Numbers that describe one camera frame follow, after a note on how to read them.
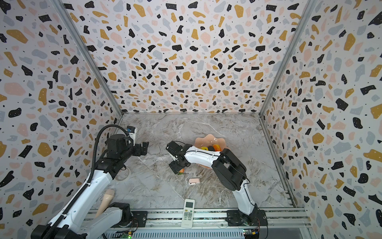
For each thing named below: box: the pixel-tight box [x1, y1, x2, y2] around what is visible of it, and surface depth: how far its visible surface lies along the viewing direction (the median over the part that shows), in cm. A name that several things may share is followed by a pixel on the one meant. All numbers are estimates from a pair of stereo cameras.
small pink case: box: [188, 178, 201, 185], surface depth 87 cm
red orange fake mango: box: [212, 143, 222, 152], surface depth 99 cm
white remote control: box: [181, 198, 195, 229], surface depth 76 cm
